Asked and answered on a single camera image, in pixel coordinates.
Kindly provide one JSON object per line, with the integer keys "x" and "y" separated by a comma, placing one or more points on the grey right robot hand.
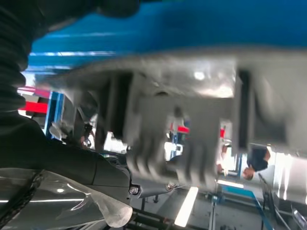
{"x": 48, "y": 190}

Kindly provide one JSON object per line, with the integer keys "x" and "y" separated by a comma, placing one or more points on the person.
{"x": 258, "y": 160}

